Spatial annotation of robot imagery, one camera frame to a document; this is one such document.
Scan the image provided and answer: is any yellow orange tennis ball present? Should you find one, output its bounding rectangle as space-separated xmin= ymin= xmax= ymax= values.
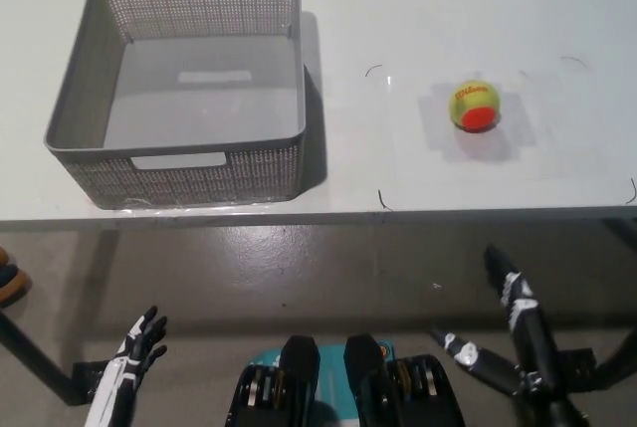
xmin=449 ymin=79 xmax=502 ymax=133

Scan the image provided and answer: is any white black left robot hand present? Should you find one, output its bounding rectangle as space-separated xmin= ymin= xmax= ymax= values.
xmin=83 ymin=305 xmax=169 ymax=427

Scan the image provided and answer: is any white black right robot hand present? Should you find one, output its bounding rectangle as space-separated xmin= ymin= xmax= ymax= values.
xmin=430 ymin=245 xmax=559 ymax=399

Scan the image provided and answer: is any black metal table leg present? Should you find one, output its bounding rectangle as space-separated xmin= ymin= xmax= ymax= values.
xmin=544 ymin=320 xmax=637 ymax=394
xmin=0 ymin=307 xmax=106 ymax=407

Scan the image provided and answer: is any grey perforated plastic basket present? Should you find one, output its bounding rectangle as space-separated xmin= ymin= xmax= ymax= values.
xmin=43 ymin=0 xmax=308 ymax=211

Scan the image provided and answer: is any dark shoe with tan sole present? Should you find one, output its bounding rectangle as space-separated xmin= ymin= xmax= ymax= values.
xmin=0 ymin=265 xmax=32 ymax=309

